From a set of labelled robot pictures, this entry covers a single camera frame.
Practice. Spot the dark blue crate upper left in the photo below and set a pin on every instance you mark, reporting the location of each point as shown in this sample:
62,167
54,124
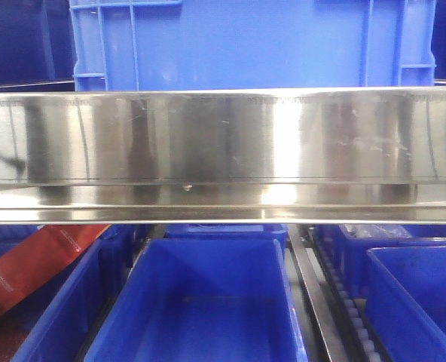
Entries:
36,42

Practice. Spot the blue bin right front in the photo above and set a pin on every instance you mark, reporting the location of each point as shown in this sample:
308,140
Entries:
406,304

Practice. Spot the blue bin centre front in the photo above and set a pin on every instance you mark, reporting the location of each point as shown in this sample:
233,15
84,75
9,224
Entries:
203,300

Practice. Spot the blue bin left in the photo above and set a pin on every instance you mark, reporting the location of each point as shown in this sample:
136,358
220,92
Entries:
53,322

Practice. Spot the black roller track rail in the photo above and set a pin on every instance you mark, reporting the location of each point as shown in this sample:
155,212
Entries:
332,323

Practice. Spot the red flat package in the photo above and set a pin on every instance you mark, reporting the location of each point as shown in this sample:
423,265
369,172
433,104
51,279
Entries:
40,257

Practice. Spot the blue bin centre rear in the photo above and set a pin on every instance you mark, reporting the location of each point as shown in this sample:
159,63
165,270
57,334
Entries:
223,231

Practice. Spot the large blue crate upper shelf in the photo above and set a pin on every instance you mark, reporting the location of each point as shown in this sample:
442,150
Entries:
204,45

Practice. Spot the blue bin right rear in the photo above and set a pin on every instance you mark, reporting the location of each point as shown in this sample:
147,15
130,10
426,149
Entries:
346,247

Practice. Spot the blue bin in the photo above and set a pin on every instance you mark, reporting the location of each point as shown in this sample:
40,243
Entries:
406,304
346,247
223,231
203,300
53,322

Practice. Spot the stainless steel shelf rail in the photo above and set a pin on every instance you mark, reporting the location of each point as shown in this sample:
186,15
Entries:
312,155

